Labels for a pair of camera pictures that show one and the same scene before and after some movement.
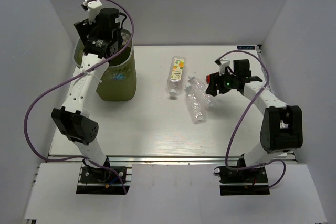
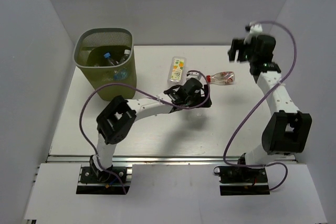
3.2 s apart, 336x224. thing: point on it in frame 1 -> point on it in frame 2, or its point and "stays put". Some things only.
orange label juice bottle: [176, 76] stays put
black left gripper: [84, 28] -> [200, 99]
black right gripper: [216, 78] -> [237, 44]
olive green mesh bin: [119, 82] stays put
